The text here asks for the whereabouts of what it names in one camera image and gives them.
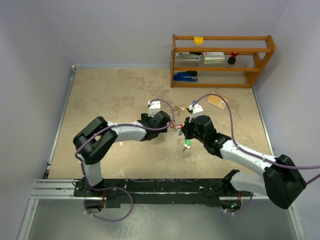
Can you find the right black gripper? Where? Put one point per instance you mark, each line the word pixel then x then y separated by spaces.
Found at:
pixel 186 127

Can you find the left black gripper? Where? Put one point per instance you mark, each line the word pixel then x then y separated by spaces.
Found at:
pixel 145 117

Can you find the key with green tag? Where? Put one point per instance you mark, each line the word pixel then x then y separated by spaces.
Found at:
pixel 187 145

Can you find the orange red carabiner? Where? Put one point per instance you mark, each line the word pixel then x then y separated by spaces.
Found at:
pixel 175 108

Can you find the key with yellow tag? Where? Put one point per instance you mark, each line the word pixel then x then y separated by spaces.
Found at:
pixel 180 109

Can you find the key with red tag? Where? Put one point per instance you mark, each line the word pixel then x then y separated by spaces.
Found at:
pixel 176 128

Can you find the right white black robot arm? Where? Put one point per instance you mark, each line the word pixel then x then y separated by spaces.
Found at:
pixel 278 178

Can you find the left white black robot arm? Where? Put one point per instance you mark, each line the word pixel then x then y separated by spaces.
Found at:
pixel 96 139

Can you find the brown spiral notebook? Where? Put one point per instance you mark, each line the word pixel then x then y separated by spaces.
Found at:
pixel 218 100

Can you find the blue stapler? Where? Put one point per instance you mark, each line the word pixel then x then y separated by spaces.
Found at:
pixel 185 76

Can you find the white stapler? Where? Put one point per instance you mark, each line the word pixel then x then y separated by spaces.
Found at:
pixel 187 56

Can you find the wooden shelf rack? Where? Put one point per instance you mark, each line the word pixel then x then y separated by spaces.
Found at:
pixel 254 52

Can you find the white cardboard box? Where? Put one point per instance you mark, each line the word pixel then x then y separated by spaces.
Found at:
pixel 213 57

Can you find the red black stamp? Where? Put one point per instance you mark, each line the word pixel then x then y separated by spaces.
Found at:
pixel 232 59

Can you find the yellow tape dispenser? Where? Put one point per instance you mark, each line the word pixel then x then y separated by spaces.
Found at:
pixel 198 40

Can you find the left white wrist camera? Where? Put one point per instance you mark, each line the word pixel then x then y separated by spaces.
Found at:
pixel 154 106

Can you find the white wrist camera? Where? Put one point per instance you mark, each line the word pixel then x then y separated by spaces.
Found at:
pixel 195 111
pixel 154 106

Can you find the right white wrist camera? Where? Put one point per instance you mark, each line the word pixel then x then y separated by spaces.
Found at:
pixel 195 111

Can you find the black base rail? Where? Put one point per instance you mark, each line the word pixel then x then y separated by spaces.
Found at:
pixel 155 191

